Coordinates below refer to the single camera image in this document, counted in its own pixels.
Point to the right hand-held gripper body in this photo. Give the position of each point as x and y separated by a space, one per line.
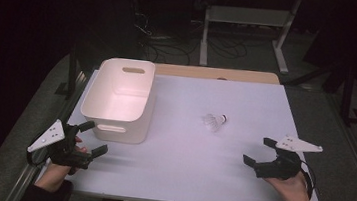
280 166

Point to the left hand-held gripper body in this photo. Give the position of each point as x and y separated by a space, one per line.
66 151

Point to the white plastic storage bin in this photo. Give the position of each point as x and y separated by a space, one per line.
115 107

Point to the white feather shuttlecock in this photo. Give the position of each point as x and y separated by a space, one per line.
214 121

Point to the person's right hand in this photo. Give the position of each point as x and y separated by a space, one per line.
291 191

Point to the person's left hand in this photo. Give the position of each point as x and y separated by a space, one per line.
52 177

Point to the black stand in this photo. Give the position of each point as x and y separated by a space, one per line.
73 69
347 98

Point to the white table mat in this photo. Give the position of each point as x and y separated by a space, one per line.
186 168

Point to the white metal stand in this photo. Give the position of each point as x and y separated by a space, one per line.
249 15

